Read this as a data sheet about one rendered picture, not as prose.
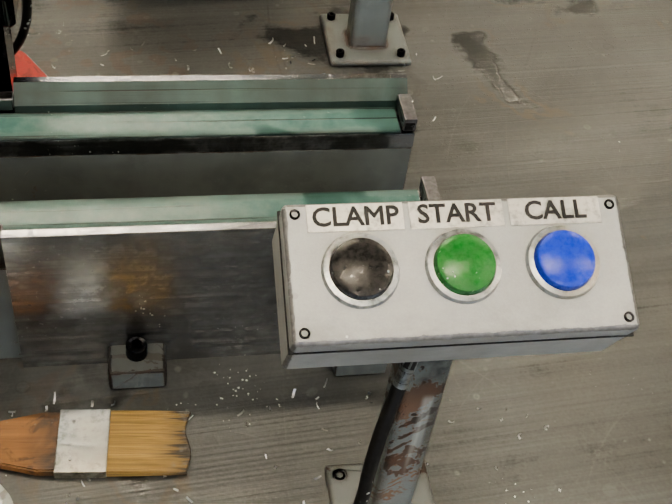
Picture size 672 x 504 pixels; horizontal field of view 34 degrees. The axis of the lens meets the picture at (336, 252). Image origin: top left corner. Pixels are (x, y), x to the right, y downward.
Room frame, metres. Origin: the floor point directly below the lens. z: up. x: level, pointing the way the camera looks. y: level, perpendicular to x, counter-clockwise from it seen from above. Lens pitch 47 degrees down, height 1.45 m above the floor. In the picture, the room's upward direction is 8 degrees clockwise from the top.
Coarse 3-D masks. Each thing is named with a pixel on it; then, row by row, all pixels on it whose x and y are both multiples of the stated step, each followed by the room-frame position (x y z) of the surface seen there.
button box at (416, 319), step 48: (288, 240) 0.36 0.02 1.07; (336, 240) 0.36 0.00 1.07; (384, 240) 0.37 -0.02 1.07; (432, 240) 0.37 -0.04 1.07; (528, 240) 0.38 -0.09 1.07; (624, 240) 0.39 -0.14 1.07; (288, 288) 0.34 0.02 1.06; (336, 288) 0.34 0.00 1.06; (432, 288) 0.35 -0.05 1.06; (528, 288) 0.36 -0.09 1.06; (624, 288) 0.37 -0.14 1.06; (288, 336) 0.32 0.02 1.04; (336, 336) 0.32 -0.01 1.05; (384, 336) 0.32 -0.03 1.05; (432, 336) 0.33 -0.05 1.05; (480, 336) 0.33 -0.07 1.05; (528, 336) 0.34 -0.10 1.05; (576, 336) 0.35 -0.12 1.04; (624, 336) 0.36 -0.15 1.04
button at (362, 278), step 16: (352, 240) 0.36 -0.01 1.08; (368, 240) 0.36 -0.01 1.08; (336, 256) 0.35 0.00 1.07; (352, 256) 0.35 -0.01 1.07; (368, 256) 0.35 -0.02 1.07; (384, 256) 0.35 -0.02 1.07; (336, 272) 0.34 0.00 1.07; (352, 272) 0.34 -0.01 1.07; (368, 272) 0.34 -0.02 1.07; (384, 272) 0.35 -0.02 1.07; (352, 288) 0.34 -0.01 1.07; (368, 288) 0.34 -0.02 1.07; (384, 288) 0.34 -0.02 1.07
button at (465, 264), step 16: (448, 240) 0.37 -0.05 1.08; (464, 240) 0.37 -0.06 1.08; (480, 240) 0.37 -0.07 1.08; (448, 256) 0.36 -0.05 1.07; (464, 256) 0.36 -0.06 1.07; (480, 256) 0.36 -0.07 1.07; (448, 272) 0.35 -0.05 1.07; (464, 272) 0.35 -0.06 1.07; (480, 272) 0.36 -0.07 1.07; (448, 288) 0.35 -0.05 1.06; (464, 288) 0.35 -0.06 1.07; (480, 288) 0.35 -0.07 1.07
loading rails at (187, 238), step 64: (0, 128) 0.57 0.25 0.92; (64, 128) 0.58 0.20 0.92; (128, 128) 0.59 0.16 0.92; (192, 128) 0.60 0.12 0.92; (256, 128) 0.61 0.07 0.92; (320, 128) 0.62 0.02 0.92; (384, 128) 0.63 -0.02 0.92; (0, 192) 0.56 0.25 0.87; (64, 192) 0.57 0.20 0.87; (128, 192) 0.58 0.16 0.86; (192, 192) 0.59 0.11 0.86; (256, 192) 0.60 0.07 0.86; (320, 192) 0.55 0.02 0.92; (384, 192) 0.56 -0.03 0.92; (0, 256) 0.46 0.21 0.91; (64, 256) 0.46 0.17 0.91; (128, 256) 0.47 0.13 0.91; (192, 256) 0.48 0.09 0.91; (256, 256) 0.49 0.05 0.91; (0, 320) 0.46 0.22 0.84; (64, 320) 0.46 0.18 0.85; (128, 320) 0.47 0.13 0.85; (192, 320) 0.48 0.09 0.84; (256, 320) 0.49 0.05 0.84; (128, 384) 0.45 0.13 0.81
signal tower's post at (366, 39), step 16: (352, 0) 0.89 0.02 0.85; (368, 0) 0.88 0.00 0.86; (384, 0) 0.88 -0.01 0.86; (320, 16) 0.92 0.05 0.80; (336, 16) 0.92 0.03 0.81; (352, 16) 0.88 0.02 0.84; (368, 16) 0.88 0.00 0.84; (384, 16) 0.88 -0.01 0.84; (336, 32) 0.90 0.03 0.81; (352, 32) 0.88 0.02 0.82; (368, 32) 0.88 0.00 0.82; (384, 32) 0.88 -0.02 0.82; (400, 32) 0.91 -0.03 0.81; (336, 48) 0.87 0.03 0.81; (352, 48) 0.88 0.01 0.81; (368, 48) 0.88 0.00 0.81; (384, 48) 0.88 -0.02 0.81; (400, 48) 0.88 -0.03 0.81; (336, 64) 0.85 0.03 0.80; (352, 64) 0.85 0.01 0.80; (368, 64) 0.86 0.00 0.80; (384, 64) 0.86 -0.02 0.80; (400, 64) 0.87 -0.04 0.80
